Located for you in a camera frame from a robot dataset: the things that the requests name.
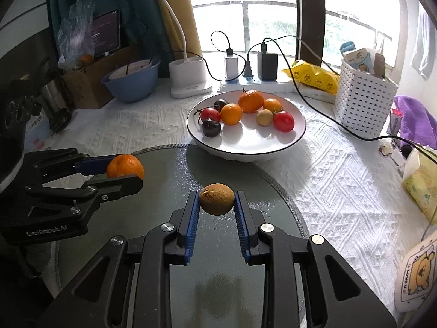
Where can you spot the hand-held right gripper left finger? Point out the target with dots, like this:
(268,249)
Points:
(192,225)

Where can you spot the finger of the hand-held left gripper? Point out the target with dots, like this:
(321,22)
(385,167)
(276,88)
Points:
(126,182)
(94,165)

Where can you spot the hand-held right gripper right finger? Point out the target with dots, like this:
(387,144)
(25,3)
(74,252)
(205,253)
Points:
(241,225)

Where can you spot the brown kiwi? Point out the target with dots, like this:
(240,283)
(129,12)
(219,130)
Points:
(216,199)

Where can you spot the white plate with dark rim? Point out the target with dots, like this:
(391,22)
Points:
(252,140)

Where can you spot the dark cherry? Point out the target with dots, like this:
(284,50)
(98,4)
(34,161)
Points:
(221,105)
(211,128)

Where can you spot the small tan kiwi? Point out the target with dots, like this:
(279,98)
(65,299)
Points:
(264,117)

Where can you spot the large red tomato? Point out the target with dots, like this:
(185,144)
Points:
(283,121)

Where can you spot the mandarin orange with stem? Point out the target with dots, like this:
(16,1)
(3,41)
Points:
(251,101)

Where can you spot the round glass turntable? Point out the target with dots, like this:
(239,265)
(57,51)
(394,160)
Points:
(170,170)

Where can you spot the dark metal kettle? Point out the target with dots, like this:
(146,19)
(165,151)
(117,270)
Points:
(56,109)

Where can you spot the cardboard box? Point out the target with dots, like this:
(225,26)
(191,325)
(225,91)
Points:
(85,88)

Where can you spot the blue bowl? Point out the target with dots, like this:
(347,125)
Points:
(129,90)

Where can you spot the white textured tablecloth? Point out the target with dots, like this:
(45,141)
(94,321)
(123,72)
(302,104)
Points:
(341,194)

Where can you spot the bagged small orange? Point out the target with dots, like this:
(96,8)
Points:
(85,58)

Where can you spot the small red tomato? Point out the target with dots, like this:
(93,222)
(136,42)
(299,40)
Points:
(210,113)

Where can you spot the white desk lamp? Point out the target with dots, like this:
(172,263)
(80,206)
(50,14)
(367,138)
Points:
(187,75)

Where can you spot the small orange kumquat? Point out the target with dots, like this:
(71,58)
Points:
(273,105)

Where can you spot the black smartphone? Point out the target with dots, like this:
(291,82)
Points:
(105,30)

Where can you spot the clear plastic bag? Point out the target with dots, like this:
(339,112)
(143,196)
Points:
(73,30)

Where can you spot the white power strip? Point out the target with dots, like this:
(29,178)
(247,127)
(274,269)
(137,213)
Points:
(269,84)

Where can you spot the flat white packet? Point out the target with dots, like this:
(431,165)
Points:
(317,96)

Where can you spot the white charger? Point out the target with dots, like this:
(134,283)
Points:
(231,68)

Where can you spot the black plug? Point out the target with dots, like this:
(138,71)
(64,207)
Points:
(248,70)

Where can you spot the black charger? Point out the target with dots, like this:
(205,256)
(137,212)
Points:
(267,66)

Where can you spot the teal curtain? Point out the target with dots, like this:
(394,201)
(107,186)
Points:
(143,10)

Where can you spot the yellow wipes packet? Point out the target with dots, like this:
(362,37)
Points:
(314,77)

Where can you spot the yellow curtain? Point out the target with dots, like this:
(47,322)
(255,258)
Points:
(194,30)

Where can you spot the white perforated basket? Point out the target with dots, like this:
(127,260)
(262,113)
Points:
(362,102)

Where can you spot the bear print white bag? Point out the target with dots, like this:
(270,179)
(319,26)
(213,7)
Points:
(416,276)

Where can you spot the small pink capped bottle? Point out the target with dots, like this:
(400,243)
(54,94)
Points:
(394,123)

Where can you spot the yellow green tissue pack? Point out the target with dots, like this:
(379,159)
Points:
(421,181)

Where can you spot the metal balcony railing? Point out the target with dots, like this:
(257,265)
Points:
(244,24)

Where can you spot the blue white carton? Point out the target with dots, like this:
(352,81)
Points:
(360,59)

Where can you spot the purple cloth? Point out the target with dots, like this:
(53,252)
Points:
(416,119)

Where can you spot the brown card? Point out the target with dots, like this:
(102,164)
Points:
(378,65)

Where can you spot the hanging grey garment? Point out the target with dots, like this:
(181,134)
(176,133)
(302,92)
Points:
(423,44)

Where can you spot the dark window post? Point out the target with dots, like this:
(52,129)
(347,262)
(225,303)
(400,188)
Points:
(310,13)

